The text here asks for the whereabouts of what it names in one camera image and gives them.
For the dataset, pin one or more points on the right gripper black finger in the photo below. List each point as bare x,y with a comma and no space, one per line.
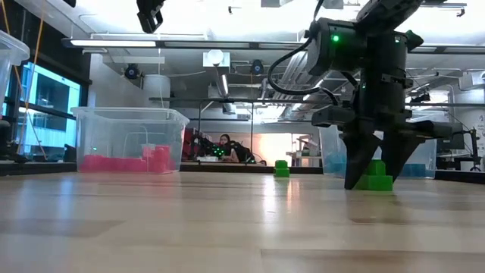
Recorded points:
399,151
358,155

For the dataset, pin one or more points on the short green toy block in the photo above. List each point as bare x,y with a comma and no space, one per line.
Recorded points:
282,170
375,182

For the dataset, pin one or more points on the short red toy block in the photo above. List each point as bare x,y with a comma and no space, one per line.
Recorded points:
163,159
94,165
149,159

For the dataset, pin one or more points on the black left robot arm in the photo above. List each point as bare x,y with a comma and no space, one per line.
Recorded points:
70,3

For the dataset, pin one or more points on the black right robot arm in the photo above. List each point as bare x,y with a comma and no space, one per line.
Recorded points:
329,53

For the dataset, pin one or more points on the black distant robot arm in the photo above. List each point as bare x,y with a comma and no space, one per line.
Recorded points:
244,154

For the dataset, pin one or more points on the clear plastic bin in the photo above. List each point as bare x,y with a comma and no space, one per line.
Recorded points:
113,129
426,155
9,49

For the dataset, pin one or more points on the black spotlight cluster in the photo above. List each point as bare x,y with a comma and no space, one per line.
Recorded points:
420,98

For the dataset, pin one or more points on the black beam with light tubes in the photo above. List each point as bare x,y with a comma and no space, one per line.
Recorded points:
189,44

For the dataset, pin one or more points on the black monitor on stand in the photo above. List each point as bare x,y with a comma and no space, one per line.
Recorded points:
454,142

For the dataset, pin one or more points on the black round ceiling device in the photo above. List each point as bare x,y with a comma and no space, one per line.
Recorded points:
132,71
257,67

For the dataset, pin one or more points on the white cylinder tank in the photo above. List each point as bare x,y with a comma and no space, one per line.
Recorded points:
156,89

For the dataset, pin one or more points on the white dome lamp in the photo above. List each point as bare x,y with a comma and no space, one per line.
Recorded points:
215,57

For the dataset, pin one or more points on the grey ceiling fixture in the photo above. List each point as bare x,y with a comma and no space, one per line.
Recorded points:
443,5

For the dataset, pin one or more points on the person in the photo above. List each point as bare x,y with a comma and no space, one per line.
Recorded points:
225,141

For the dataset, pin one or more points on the red and black machine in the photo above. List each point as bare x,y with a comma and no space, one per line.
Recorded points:
191,146

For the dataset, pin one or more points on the large window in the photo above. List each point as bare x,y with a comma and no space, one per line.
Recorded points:
49,113

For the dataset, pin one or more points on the black aluminium table frame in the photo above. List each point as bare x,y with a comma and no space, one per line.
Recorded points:
246,169

